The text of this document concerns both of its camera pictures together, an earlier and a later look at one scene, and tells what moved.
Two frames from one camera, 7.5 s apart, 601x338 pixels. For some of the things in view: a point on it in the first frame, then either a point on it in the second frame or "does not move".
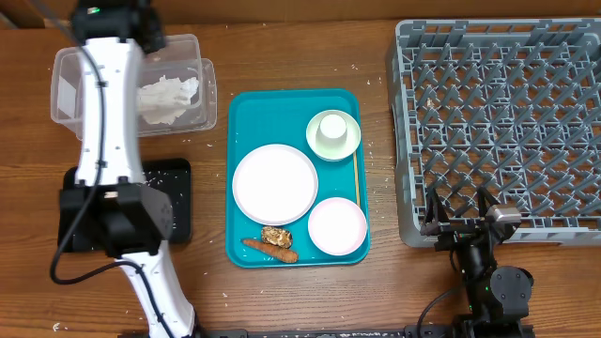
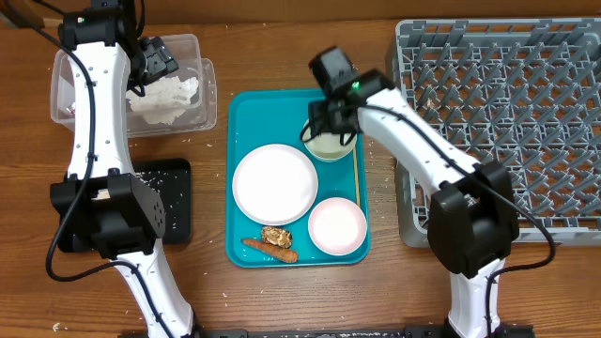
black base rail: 335,332 does not move
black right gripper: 436,223 → 318,119
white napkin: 165,99 does not move
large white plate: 274,184 does not move
